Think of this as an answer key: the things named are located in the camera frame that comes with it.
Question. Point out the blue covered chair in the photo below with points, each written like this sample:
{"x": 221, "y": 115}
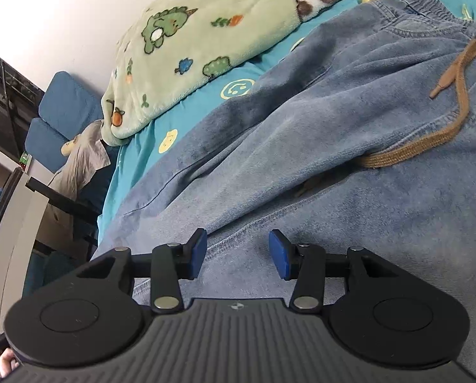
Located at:
{"x": 50, "y": 267}
{"x": 68, "y": 95}
{"x": 48, "y": 143}

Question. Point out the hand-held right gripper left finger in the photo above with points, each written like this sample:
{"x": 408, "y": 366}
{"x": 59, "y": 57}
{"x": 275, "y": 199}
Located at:
{"x": 198, "y": 253}

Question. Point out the blue denim jeans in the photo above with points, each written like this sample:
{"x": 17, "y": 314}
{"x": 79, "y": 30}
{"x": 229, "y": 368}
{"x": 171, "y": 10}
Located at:
{"x": 341, "y": 107}

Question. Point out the white and black table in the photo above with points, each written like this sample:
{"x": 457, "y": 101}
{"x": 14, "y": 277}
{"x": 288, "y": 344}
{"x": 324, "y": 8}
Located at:
{"x": 14, "y": 227}

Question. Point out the teal printed bed sheet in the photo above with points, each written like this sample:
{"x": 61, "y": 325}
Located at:
{"x": 206, "y": 99}

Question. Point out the grey cloth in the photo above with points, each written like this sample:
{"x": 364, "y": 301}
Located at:
{"x": 82, "y": 159}

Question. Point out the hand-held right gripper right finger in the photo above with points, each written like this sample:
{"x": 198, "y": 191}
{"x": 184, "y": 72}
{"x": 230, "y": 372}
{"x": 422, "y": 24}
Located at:
{"x": 279, "y": 257}

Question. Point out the green cartoon print blanket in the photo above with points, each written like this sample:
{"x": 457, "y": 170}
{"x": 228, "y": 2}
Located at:
{"x": 206, "y": 28}

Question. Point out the small green box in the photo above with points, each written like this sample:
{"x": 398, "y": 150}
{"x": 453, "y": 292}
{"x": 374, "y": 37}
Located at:
{"x": 24, "y": 160}

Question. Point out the person's left hand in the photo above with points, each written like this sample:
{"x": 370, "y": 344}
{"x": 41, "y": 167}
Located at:
{"x": 7, "y": 365}

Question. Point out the dark window grille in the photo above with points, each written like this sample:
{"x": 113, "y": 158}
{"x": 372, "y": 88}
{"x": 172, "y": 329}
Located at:
{"x": 6, "y": 99}

